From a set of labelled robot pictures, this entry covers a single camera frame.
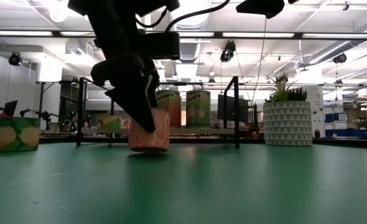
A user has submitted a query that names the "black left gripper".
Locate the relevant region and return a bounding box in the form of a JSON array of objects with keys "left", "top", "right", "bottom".
[{"left": 90, "top": 53, "right": 160, "bottom": 133}]

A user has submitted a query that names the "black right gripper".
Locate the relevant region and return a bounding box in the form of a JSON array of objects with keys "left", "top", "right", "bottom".
[{"left": 236, "top": 0, "right": 286, "bottom": 19}]

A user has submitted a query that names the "tall Pineapple can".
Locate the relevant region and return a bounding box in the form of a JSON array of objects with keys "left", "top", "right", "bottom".
[{"left": 154, "top": 89, "right": 182, "bottom": 129}]

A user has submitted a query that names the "short can orange patterned label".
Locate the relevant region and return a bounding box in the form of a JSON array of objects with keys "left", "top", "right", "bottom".
[{"left": 128, "top": 107, "right": 171, "bottom": 154}]

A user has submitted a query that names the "short can yellow green label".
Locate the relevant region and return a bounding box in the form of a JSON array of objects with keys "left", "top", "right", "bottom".
[{"left": 96, "top": 115, "right": 123, "bottom": 129}]

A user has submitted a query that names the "tall Pears can green label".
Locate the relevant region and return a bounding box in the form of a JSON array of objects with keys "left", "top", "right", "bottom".
[{"left": 185, "top": 90, "right": 211, "bottom": 129}]

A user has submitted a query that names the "short can lemon print label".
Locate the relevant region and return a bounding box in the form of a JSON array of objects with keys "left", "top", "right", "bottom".
[{"left": 0, "top": 116, "right": 41, "bottom": 152}]

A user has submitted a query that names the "blue bin shelf rack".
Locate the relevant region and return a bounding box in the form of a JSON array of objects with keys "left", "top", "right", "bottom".
[{"left": 324, "top": 111, "right": 367, "bottom": 138}]

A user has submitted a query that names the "wooden tray with black rails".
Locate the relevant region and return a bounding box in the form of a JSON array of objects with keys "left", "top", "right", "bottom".
[{"left": 76, "top": 76, "right": 241, "bottom": 149}]

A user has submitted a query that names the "black computer monitor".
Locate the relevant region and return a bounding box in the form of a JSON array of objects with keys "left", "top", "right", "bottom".
[{"left": 216, "top": 93, "right": 250, "bottom": 123}]

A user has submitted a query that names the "black ceiling spotlight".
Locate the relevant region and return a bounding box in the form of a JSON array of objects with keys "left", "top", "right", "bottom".
[
  {"left": 332, "top": 52, "right": 348, "bottom": 65},
  {"left": 8, "top": 52, "right": 24, "bottom": 67}
]

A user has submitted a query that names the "succulent in white patterned pot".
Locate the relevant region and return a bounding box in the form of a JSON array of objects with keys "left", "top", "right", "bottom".
[{"left": 262, "top": 73, "right": 314, "bottom": 147}]

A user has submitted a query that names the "green table mat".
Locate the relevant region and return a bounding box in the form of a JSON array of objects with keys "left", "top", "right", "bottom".
[{"left": 0, "top": 141, "right": 367, "bottom": 224}]

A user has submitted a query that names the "black laptop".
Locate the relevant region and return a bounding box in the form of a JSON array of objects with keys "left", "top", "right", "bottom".
[{"left": 2, "top": 99, "right": 19, "bottom": 118}]

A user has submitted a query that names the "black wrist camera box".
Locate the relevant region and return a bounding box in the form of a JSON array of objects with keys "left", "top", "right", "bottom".
[{"left": 144, "top": 32, "right": 181, "bottom": 60}]

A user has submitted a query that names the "black overhead camera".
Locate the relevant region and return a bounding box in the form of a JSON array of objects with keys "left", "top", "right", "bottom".
[{"left": 219, "top": 39, "right": 238, "bottom": 63}]

